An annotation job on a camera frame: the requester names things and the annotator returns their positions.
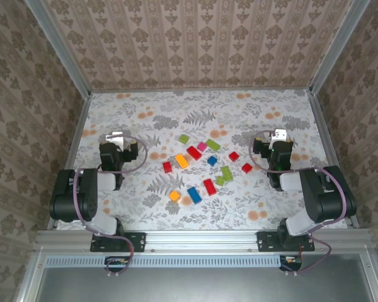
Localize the grey slotted cable duct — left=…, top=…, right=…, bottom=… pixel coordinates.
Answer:
left=45, top=254, right=303, bottom=269

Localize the long orange lego brick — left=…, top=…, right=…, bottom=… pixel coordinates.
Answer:
left=174, top=153, right=190, bottom=170

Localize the aluminium frame post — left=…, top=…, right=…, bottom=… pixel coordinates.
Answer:
left=24, top=0, right=92, bottom=97
left=309, top=0, right=372, bottom=95

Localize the long blue lego brick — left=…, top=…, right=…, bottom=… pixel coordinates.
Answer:
left=186, top=186, right=203, bottom=204

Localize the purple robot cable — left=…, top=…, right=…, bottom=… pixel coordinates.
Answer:
left=249, top=130, right=348, bottom=277
left=72, top=133, right=149, bottom=277

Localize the long red lego brick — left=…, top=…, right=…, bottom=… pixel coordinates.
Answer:
left=203, top=178, right=217, bottom=197
left=186, top=145, right=203, bottom=161

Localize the silver camera mount bracket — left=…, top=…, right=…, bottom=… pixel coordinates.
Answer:
left=270, top=128, right=288, bottom=150
left=105, top=131, right=125, bottom=150

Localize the thin aluminium table edge rail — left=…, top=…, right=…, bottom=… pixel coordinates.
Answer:
left=89, top=87, right=312, bottom=94

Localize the grey metal panel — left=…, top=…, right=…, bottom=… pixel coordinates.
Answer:
left=34, top=266, right=377, bottom=302

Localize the wide aluminium extrusion rail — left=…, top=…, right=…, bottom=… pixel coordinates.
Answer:
left=34, top=228, right=378, bottom=252

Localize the floral patterned table cover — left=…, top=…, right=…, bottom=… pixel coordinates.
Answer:
left=55, top=89, right=350, bottom=232

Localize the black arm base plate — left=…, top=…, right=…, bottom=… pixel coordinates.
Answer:
left=90, top=232, right=146, bottom=253
left=257, top=231, right=315, bottom=252

